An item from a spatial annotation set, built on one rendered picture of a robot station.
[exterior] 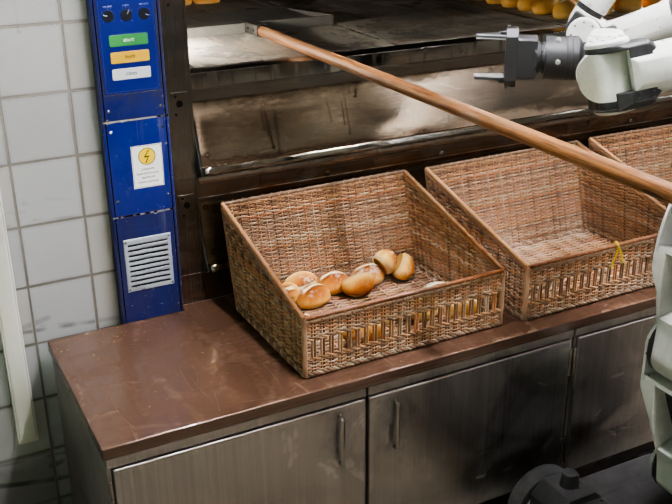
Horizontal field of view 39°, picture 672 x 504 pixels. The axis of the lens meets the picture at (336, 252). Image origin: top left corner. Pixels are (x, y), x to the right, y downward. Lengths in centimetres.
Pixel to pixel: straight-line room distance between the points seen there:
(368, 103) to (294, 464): 98
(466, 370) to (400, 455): 26
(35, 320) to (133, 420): 49
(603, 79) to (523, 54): 30
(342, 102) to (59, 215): 78
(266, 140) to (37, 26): 62
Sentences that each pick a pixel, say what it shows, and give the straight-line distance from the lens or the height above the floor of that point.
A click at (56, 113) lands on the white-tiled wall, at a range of 229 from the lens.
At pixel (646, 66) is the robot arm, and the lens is 173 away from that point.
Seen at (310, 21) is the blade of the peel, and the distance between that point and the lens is 295.
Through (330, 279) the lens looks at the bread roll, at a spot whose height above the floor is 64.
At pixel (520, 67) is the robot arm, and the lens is 201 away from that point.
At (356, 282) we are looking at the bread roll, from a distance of 247.
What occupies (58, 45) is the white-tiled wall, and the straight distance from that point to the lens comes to 226.
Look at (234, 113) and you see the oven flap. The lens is 243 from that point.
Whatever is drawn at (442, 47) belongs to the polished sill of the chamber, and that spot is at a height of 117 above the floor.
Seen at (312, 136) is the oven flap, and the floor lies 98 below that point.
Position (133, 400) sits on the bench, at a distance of 213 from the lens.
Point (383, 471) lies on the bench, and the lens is 234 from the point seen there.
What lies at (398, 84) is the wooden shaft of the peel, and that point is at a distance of 211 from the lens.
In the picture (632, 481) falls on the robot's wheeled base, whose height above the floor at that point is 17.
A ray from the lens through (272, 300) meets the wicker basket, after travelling 223.
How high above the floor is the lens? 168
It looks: 23 degrees down
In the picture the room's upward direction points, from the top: 1 degrees counter-clockwise
